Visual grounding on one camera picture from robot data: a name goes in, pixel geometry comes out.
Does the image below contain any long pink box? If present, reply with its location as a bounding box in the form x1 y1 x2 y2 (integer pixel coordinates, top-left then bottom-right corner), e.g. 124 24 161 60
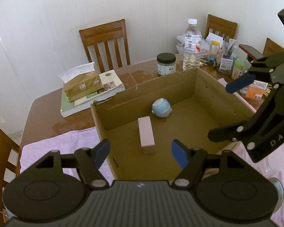
138 116 156 154

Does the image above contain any blue figurine toy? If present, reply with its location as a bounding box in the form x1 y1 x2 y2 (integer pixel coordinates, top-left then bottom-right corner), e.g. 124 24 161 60
152 98 172 118

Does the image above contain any clear tape roll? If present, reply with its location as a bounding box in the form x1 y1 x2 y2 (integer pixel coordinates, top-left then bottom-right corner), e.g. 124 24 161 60
267 176 284 214

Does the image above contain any orange label plastic container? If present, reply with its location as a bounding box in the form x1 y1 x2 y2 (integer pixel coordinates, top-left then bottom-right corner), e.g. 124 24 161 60
240 80 268 100

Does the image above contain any clear pen holder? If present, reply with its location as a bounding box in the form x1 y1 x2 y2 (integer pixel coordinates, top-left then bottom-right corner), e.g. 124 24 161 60
217 38 237 75

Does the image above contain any gold ornament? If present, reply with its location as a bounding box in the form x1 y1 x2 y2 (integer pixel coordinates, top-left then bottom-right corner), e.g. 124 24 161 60
264 87 271 97

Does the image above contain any brown tablet lid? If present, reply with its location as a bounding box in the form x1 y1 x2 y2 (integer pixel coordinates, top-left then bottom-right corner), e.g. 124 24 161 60
239 44 263 62

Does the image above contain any pink tablecloth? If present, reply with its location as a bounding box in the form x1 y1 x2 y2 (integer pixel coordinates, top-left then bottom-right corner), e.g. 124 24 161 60
19 77 284 227

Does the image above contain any wooden chair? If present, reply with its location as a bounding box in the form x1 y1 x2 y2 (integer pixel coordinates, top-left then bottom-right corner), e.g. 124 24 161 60
204 14 237 42
79 19 131 73
263 38 284 56
0 119 22 227

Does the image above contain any brown cardboard box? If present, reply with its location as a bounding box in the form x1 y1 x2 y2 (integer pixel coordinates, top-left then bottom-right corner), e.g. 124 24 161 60
91 69 254 180

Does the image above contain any wooden chair far right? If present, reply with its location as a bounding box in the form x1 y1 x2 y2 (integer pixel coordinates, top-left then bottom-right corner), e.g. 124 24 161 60
204 14 237 42

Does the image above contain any water bottle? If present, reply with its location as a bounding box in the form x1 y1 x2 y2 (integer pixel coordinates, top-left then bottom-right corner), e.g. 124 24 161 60
183 19 202 70

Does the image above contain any black lid glass jar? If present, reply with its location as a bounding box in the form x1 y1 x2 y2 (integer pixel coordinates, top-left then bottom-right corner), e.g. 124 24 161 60
156 53 176 76

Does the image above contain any tissue box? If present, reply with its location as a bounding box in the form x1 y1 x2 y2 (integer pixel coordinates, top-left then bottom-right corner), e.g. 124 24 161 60
59 62 104 102

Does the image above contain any wooden chair left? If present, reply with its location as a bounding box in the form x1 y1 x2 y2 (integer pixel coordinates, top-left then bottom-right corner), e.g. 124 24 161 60
0 119 22 227

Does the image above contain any wooden chair back middle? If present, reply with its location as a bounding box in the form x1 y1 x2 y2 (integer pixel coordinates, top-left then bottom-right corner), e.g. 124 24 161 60
79 19 131 73

